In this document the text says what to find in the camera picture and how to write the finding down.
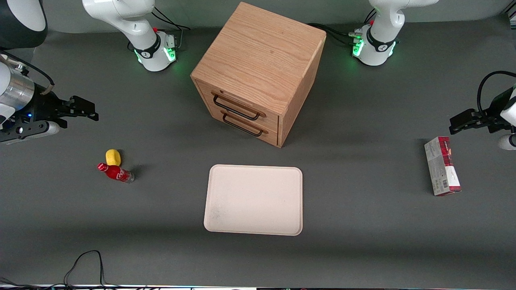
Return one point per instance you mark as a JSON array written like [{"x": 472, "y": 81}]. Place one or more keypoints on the yellow lemon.
[{"x": 113, "y": 157}]

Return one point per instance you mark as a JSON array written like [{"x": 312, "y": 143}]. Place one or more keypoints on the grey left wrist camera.
[{"x": 508, "y": 142}]

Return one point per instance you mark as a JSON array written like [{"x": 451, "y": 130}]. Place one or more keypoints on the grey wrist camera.
[
  {"x": 36, "y": 131},
  {"x": 508, "y": 142}
]

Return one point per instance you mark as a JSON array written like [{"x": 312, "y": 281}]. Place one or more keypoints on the wooden drawer front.
[
  {"x": 238, "y": 102},
  {"x": 242, "y": 133}
]

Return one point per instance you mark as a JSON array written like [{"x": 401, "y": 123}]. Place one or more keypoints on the red and grey carton box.
[{"x": 439, "y": 169}]

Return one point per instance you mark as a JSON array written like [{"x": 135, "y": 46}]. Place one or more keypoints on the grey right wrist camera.
[{"x": 36, "y": 131}]

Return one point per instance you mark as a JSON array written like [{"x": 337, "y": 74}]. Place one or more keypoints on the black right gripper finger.
[
  {"x": 82, "y": 102},
  {"x": 89, "y": 117}
]

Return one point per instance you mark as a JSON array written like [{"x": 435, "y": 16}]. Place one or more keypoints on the beige plastic tray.
[{"x": 254, "y": 199}]

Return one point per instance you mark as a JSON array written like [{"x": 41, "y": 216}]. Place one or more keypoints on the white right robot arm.
[{"x": 121, "y": 16}]

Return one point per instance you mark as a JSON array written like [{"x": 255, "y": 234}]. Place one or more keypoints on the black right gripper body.
[{"x": 43, "y": 107}]

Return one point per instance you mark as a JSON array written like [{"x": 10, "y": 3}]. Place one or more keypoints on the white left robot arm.
[{"x": 379, "y": 44}]

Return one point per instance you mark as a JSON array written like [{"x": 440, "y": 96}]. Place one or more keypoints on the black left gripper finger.
[
  {"x": 463, "y": 117},
  {"x": 467, "y": 128}
]

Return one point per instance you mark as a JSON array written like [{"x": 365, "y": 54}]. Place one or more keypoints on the wooden drawer cabinet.
[{"x": 262, "y": 56}]

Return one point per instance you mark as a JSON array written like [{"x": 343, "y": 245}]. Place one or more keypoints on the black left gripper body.
[{"x": 492, "y": 113}]

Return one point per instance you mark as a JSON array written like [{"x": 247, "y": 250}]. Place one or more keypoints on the red coke bottle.
[{"x": 115, "y": 173}]

